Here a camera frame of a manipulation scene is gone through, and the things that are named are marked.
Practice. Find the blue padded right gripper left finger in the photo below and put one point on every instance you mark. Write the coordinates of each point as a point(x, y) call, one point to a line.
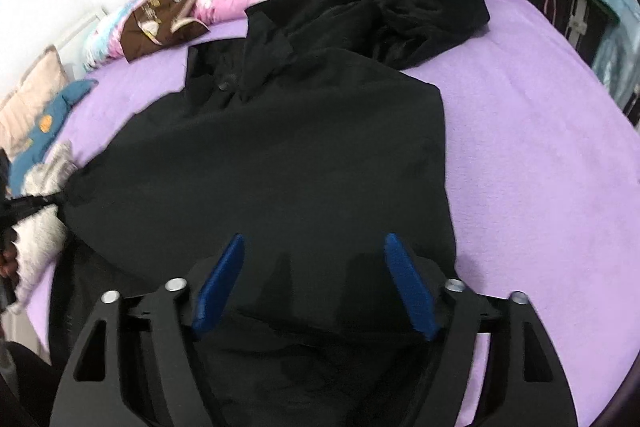
point(215, 292)

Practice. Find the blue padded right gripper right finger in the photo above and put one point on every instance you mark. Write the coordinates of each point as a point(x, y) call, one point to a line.
point(414, 293)

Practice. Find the black hooded jacket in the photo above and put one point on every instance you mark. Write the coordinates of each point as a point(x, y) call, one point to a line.
point(307, 137)

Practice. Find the person's left hand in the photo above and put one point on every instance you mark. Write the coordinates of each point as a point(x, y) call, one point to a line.
point(8, 258)

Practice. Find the blue pillow with orange prints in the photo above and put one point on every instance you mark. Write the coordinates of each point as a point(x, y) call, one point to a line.
point(46, 128)

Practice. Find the beige pillow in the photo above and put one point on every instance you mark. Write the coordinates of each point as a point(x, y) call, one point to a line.
point(21, 108)

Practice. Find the white headboard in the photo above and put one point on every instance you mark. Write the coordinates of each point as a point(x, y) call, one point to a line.
point(70, 40)

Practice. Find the brown printed garment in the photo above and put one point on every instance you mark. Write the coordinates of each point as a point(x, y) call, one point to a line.
point(159, 24)

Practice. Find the dark storage box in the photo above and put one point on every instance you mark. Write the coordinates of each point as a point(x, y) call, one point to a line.
point(582, 22)

